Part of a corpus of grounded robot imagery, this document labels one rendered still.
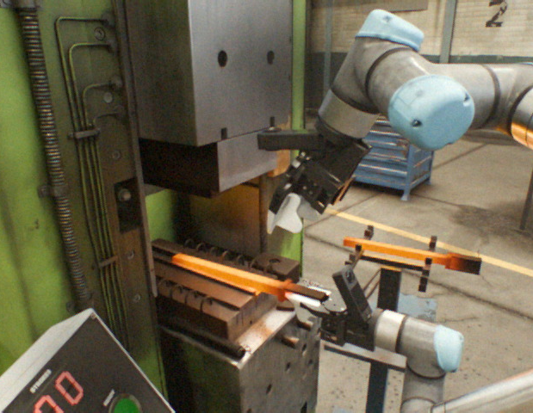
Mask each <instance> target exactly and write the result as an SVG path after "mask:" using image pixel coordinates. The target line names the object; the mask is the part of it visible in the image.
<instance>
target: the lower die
mask: <svg viewBox="0 0 533 413"><path fill-rule="evenodd" d="M151 245H152V246H155V247H158V248H160V249H163V250H168V251H170V252H173V253H176V254H179V253H182V254H184V255H188V256H193V257H197V258H200V259H204V260H207V261H210V262H216V263H219V264H222V265H226V267H229V268H235V269H237V270H241V271H244V272H247V273H251V274H257V275H260V276H263V277H266V278H270V279H273V280H277V276H274V275H272V274H267V273H266V275H264V274H263V272H262V271H259V270H256V269H253V268H251V270H248V268H247V267H245V266H242V264H239V263H237V264H236V266H235V264H234V262H232V261H229V260H227V259H224V258H223V261H222V260H221V258H220V257H218V256H213V255H211V256H208V253H205V252H201V251H199V250H197V252H195V250H194V249H191V248H188V247H185V248H184V247H183V246H182V245H180V244H177V243H172V242H170V241H167V240H164V239H162V238H158V239H156V240H154V241H152V242H151ZM152 257H153V264H154V272H155V275H156V286H157V284H158V282H159V281H160V280H162V279H166V280H168V282H169V286H168V287H167V286H166V282H165V281H163V282H162V283H161V284H160V285H159V296H160V304H161V306H162V309H163V311H167V312H169V313H171V306H170V290H171V289H172V288H173V287H174V286H175V285H176V284H180V285H181V286H182V287H183V293H180V288H179V287H176V288H175V289H174V291H173V294H172V295H173V304H174V312H175V313H176V316H177V317H179V318H182V319H184V320H185V318H186V316H185V307H184V297H185V295H186V293H187V292H188V291H190V290H195V291H196V293H198V298H197V299H195V297H194V293H191V294H190V295H189V296H188V298H187V304H188V314H189V319H190V320H191V322H192V323H193V324H196V325H198V326H200V327H201V309H200V305H201V301H202V300H203V298H205V297H206V296H211V297H212V299H213V304H212V305H210V300H209V299H206V300H205V302H204V304H203V316H204V324H205V326H206V329H207V330H210V331H212V332H214V333H216V334H218V335H220V336H224V337H225V338H226V339H227V340H230V341H232V342H234V341H235V340H236V339H237V338H239V337H240V336H241V335H242V334H243V333H244V331H245V330H247V329H248V328H249V327H250V326H252V325H253V324H254V323H255V322H256V321H257V320H258V319H259V318H260V317H261V316H262V315H263V314H264V313H265V312H267V311H268V310H269V309H270V308H271V307H272V306H273V305H274V304H276V303H277V296H276V295H273V294H270V293H265V292H261V293H259V294H258V295H257V291H256V290H252V289H250V288H247V287H243V286H240V285H238V284H235V283H232V282H230V281H228V280H223V279H221V278H219V277H216V276H213V275H211V274H207V273H204V272H201V271H198V270H195V268H192V267H189V266H186V265H183V264H181V263H179V262H174V261H172V260H169V259H167V258H164V257H162V256H157V255H154V254H152ZM251 320H252V324H249V322H250V321H251Z"/></svg>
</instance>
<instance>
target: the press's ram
mask: <svg viewBox="0 0 533 413"><path fill-rule="evenodd" d="M122 6H123V14H124V21H125V28H126V35H127V47H128V54H129V61H130V68H131V70H130V75H131V82H132V89H133V103H134V110H135V117H136V124H137V131H138V138H140V139H143V138H145V139H156V140H161V141H167V142H172V143H178V144H184V145H194V146H201V145H206V144H210V143H213V142H216V141H220V140H221V139H229V138H232V137H235V136H239V135H242V134H246V133H251V132H255V131H258V130H262V129H265V128H268V127H270V126H278V125H281V124H284V123H287V122H288V66H289V0H122Z"/></svg>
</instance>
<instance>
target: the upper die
mask: <svg viewBox="0 0 533 413"><path fill-rule="evenodd" d="M272 127H274V128H277V126H270V127H268V128H265V129H269V128H272ZM265 129H262V130H258V131H255V132H251V133H246V134H242V135H239V136H235V137H232V138H229V139H221V140H220V141H216V142H213V143H210V144H206V145H201V146H194V145H184V144H178V143H172V142H167V141H161V140H156V139H145V138H143V139H140V138H138V139H139V152H140V159H141V166H142V173H143V176H150V177H154V178H158V179H162V180H166V181H170V182H177V183H182V184H185V185H190V186H194V187H198V188H205V189H210V190H213V191H218V192H221V191H224V190H226V189H228V188H231V187H233V186H236V185H238V184H240V183H242V182H246V181H248V180H250V179H252V178H255V177H257V176H260V175H263V174H265V173H267V172H270V171H272V170H275V169H277V151H266V150H259V149H258V142H257V135H258V134H259V133H262V132H263V130H265Z"/></svg>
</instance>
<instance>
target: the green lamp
mask: <svg viewBox="0 0 533 413"><path fill-rule="evenodd" d="M114 413H139V408H138V406H137V404H136V403H135V402H134V401H133V400H131V399H129V398H124V399H122V400H121V401H120V402H119V403H118V404H117V405H116V407H115V412H114Z"/></svg>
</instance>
